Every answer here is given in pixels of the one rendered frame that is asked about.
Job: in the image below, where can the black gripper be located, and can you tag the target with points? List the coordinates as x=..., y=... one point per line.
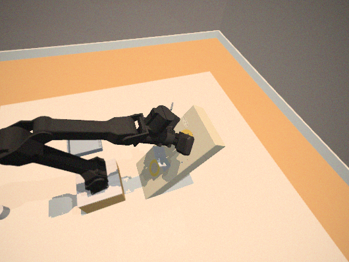
x=183, y=142

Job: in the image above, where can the beige service panel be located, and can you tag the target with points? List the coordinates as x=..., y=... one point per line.
x=207, y=142

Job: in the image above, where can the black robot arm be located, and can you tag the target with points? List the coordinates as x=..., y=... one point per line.
x=19, y=146

